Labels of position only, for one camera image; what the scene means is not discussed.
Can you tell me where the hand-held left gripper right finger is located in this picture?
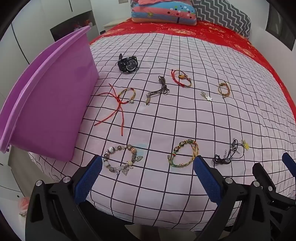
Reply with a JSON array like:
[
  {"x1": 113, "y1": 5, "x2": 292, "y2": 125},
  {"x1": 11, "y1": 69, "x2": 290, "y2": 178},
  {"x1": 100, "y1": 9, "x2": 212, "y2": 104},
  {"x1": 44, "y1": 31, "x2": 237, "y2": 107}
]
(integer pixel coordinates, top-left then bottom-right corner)
[{"x1": 193, "y1": 155, "x2": 271, "y2": 241}]

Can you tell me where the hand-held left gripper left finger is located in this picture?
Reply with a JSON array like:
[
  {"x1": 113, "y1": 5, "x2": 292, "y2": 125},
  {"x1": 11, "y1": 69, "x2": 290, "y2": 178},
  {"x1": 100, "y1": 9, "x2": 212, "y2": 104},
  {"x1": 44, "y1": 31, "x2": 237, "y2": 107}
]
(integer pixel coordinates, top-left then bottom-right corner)
[{"x1": 25, "y1": 155, "x2": 103, "y2": 241}]

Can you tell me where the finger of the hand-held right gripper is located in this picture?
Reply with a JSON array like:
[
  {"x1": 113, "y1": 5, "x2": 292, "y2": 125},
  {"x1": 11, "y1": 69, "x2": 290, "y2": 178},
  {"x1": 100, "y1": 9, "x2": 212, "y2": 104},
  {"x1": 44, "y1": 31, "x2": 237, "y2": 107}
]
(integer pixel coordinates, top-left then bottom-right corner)
[
  {"x1": 282, "y1": 152, "x2": 296, "y2": 180},
  {"x1": 252, "y1": 163, "x2": 278, "y2": 193}
]

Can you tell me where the black cord bracelet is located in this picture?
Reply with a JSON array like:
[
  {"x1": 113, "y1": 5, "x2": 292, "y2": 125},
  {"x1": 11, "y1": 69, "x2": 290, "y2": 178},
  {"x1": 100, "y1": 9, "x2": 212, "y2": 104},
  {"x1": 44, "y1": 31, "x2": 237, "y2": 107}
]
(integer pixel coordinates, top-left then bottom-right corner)
[{"x1": 214, "y1": 138, "x2": 250, "y2": 165}]

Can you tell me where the green beaded braided bracelet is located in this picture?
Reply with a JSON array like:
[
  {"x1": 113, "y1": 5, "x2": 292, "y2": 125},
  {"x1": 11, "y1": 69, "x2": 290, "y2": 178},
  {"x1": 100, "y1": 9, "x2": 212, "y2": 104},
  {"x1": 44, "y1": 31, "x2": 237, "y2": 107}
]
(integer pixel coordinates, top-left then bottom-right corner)
[{"x1": 167, "y1": 139, "x2": 199, "y2": 168}]

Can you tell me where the beaded charm bracelet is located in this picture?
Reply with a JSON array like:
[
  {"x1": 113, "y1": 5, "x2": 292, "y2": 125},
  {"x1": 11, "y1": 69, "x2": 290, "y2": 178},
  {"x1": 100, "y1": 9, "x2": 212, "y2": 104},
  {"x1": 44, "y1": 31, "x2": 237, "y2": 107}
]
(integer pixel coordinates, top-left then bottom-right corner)
[{"x1": 102, "y1": 144, "x2": 144, "y2": 176}]

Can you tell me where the white flower charm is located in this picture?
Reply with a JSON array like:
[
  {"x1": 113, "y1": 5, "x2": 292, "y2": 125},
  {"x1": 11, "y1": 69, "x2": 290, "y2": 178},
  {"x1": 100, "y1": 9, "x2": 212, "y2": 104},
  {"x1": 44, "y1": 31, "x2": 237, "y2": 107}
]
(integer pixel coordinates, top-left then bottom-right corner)
[{"x1": 200, "y1": 91, "x2": 213, "y2": 102}]

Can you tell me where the red cord braided bracelet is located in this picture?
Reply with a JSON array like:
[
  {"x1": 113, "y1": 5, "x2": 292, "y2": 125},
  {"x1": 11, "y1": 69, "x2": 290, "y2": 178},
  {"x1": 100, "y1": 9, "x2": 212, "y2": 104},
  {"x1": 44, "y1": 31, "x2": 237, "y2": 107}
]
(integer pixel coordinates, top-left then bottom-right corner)
[{"x1": 94, "y1": 84, "x2": 137, "y2": 136}]

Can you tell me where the purple plastic basin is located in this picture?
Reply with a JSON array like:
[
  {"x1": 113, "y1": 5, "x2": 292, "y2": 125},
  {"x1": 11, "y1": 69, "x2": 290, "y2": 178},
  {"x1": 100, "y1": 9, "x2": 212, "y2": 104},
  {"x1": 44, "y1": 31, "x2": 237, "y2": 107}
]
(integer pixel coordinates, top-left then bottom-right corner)
[{"x1": 0, "y1": 25, "x2": 100, "y2": 163}]

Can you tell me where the gold braided bracelet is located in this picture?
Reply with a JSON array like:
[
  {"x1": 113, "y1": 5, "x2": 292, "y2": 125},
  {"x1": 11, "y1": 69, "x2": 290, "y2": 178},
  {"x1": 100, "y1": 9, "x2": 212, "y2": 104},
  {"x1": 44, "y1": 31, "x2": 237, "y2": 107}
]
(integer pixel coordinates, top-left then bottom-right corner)
[{"x1": 217, "y1": 81, "x2": 231, "y2": 98}]

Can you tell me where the brown cord necklace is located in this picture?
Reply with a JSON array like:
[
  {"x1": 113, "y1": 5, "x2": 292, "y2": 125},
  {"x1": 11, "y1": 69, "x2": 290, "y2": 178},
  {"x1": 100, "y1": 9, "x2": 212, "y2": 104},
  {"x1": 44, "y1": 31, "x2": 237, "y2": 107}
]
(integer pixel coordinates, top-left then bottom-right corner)
[{"x1": 143, "y1": 76, "x2": 170, "y2": 106}]

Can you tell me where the red bracelet with gold charm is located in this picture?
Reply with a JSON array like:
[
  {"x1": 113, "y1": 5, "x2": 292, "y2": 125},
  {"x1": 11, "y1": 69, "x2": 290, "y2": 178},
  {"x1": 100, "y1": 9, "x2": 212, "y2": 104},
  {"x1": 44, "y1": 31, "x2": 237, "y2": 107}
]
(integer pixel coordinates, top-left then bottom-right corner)
[{"x1": 171, "y1": 69, "x2": 193, "y2": 88}]

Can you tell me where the black wristwatch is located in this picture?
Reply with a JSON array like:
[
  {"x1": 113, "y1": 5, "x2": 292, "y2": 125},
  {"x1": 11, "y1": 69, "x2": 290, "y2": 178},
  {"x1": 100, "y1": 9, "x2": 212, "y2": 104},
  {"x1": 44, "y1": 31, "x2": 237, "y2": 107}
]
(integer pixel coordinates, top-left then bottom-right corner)
[{"x1": 117, "y1": 53, "x2": 139, "y2": 75}]

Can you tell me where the orange plastic bag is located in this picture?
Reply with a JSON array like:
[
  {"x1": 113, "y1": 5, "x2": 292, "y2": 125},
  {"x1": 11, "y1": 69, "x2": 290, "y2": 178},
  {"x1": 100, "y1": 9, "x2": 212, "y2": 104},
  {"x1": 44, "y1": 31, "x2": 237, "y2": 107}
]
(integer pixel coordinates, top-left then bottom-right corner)
[{"x1": 18, "y1": 197, "x2": 30, "y2": 216}]

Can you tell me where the red patterned bed sheet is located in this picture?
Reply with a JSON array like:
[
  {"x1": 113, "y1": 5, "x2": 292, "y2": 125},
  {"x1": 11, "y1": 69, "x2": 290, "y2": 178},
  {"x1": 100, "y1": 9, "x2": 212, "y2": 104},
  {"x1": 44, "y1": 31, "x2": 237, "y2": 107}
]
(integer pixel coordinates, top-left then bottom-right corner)
[{"x1": 89, "y1": 19, "x2": 296, "y2": 112}]

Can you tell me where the beige nightstand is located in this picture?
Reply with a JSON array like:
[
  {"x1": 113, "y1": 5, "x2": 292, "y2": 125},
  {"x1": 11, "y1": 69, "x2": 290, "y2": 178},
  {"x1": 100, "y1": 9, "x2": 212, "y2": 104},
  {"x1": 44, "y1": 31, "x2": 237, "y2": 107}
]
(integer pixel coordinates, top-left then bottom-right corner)
[{"x1": 103, "y1": 20, "x2": 127, "y2": 33}]

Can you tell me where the grey zigzag pillow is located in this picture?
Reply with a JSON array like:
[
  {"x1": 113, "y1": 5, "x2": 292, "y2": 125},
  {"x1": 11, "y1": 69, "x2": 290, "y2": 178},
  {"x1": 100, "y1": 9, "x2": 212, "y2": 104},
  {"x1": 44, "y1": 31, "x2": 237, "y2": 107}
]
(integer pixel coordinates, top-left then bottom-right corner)
[{"x1": 192, "y1": 0, "x2": 252, "y2": 39}]

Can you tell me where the white wardrobe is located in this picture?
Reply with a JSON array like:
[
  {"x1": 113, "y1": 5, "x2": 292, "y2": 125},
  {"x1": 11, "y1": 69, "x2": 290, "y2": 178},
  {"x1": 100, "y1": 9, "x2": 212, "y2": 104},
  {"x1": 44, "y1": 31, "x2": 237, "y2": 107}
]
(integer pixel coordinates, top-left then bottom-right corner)
[{"x1": 0, "y1": 0, "x2": 103, "y2": 70}]

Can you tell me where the colourful striped pillow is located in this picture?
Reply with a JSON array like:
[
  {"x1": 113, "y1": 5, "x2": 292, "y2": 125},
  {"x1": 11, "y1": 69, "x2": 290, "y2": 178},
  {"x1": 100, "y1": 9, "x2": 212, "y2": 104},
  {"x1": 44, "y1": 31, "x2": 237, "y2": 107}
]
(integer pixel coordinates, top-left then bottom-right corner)
[{"x1": 131, "y1": 0, "x2": 197, "y2": 25}]

